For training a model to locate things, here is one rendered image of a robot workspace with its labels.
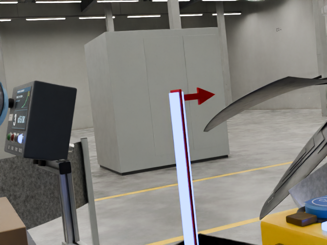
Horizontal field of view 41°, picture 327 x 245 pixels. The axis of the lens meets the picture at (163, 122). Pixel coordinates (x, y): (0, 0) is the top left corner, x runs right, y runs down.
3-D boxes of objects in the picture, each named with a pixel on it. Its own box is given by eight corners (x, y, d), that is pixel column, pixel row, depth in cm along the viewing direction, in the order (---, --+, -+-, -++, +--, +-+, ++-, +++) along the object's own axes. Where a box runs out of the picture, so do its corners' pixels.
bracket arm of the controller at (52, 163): (72, 173, 105) (70, 160, 105) (60, 175, 104) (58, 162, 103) (46, 164, 126) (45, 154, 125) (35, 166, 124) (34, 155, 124)
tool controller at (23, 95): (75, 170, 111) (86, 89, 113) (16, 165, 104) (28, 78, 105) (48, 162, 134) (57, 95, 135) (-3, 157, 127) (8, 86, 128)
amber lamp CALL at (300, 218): (318, 222, 35) (317, 215, 35) (302, 227, 35) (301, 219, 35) (300, 218, 37) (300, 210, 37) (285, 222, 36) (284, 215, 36)
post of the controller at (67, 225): (80, 241, 106) (70, 160, 105) (67, 244, 105) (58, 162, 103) (76, 238, 109) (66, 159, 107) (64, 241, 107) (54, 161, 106)
